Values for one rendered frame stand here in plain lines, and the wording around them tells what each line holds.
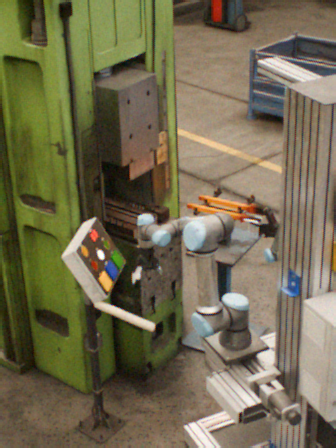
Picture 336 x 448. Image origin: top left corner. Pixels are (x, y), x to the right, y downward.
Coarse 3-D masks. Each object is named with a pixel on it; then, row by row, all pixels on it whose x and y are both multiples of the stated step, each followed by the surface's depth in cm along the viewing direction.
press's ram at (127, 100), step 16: (96, 80) 406; (112, 80) 404; (128, 80) 403; (144, 80) 404; (96, 96) 402; (112, 96) 395; (128, 96) 398; (144, 96) 408; (112, 112) 399; (128, 112) 401; (144, 112) 411; (112, 128) 404; (128, 128) 405; (144, 128) 415; (112, 144) 408; (128, 144) 409; (144, 144) 419; (112, 160) 413; (128, 160) 412
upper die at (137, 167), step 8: (152, 152) 426; (136, 160) 417; (144, 160) 423; (152, 160) 428; (104, 168) 427; (112, 168) 423; (120, 168) 419; (128, 168) 415; (136, 168) 419; (144, 168) 424; (120, 176) 422; (128, 176) 418; (136, 176) 421
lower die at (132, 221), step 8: (104, 200) 462; (104, 208) 454; (112, 208) 451; (128, 208) 452; (136, 208) 452; (120, 216) 445; (128, 216) 444; (136, 216) 442; (112, 224) 441; (120, 224) 439; (128, 224) 438; (136, 224) 436; (120, 232) 439; (128, 232) 435; (136, 232) 435
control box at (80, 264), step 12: (84, 228) 394; (96, 228) 396; (84, 240) 383; (96, 240) 392; (108, 240) 402; (72, 252) 373; (96, 252) 388; (108, 252) 397; (72, 264) 376; (84, 264) 375; (84, 276) 378; (96, 276) 380; (108, 276) 389; (84, 288) 381; (96, 288) 379; (96, 300) 383
